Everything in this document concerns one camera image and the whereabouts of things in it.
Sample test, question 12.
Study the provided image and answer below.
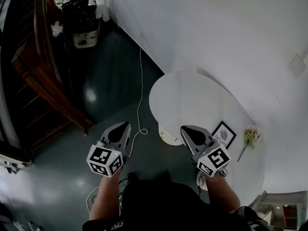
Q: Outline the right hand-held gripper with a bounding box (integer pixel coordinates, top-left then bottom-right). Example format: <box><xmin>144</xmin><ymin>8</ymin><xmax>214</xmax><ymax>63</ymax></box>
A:
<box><xmin>180</xmin><ymin>125</ymin><xmax>231</xmax><ymax>178</ymax></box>

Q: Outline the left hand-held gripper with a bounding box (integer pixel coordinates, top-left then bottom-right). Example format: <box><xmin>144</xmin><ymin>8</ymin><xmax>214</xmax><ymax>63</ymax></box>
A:
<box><xmin>86</xmin><ymin>121</ymin><xmax>132</xmax><ymax>178</ymax></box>

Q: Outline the person's right forearm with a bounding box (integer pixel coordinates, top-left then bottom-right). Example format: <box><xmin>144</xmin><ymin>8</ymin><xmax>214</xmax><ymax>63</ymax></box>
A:
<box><xmin>204</xmin><ymin>174</ymin><xmax>242</xmax><ymax>214</ymax></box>

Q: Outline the person's left forearm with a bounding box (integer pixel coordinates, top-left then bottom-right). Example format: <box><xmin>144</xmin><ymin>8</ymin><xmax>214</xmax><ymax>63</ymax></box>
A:
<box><xmin>89</xmin><ymin>170</ymin><xmax>124</xmax><ymax>221</ymax></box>

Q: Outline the white dressing table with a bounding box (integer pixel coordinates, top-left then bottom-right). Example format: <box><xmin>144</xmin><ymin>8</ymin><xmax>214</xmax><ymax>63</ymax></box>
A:
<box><xmin>148</xmin><ymin>71</ymin><xmax>267</xmax><ymax>208</ymax></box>

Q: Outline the black framed picture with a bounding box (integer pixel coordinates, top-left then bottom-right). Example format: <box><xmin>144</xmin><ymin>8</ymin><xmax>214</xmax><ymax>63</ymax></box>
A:
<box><xmin>211</xmin><ymin>120</ymin><xmax>237</xmax><ymax>150</ymax></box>

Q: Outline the pale pink flower stem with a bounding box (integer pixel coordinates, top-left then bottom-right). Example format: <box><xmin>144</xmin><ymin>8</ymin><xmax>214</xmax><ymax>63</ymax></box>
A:
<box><xmin>237</xmin><ymin>125</ymin><xmax>262</xmax><ymax>163</ymax></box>

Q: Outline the person's black shirt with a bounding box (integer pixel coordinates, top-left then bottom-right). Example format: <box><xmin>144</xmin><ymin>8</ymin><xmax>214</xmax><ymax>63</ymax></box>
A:
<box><xmin>82</xmin><ymin>172</ymin><xmax>271</xmax><ymax>231</ymax></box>

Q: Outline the grey shelf unit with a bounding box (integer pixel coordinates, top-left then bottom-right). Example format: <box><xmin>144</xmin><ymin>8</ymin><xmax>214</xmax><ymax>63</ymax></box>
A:
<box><xmin>254</xmin><ymin>190</ymin><xmax>308</xmax><ymax>229</ymax></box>

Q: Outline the white box appliance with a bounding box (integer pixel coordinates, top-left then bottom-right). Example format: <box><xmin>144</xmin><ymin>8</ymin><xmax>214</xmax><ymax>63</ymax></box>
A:
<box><xmin>73</xmin><ymin>23</ymin><xmax>101</xmax><ymax>49</ymax></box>

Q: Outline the white fluffy cloth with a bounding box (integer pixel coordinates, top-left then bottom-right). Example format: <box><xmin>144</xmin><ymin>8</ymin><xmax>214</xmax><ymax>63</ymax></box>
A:
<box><xmin>51</xmin><ymin>21</ymin><xmax>64</xmax><ymax>38</ymax></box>

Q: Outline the white bin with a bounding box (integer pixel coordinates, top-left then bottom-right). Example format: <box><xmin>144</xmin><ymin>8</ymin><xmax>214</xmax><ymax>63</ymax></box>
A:
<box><xmin>96</xmin><ymin>4</ymin><xmax>112</xmax><ymax>22</ymax></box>

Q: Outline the black bag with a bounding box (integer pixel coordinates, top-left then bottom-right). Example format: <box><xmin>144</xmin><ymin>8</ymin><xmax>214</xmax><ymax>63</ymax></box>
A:
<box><xmin>61</xmin><ymin>0</ymin><xmax>97</xmax><ymax>32</ymax></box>

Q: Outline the white floor cable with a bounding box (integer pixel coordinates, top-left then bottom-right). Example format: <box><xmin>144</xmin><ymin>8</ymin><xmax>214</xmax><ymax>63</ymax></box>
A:
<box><xmin>85</xmin><ymin>46</ymin><xmax>149</xmax><ymax>210</ymax></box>

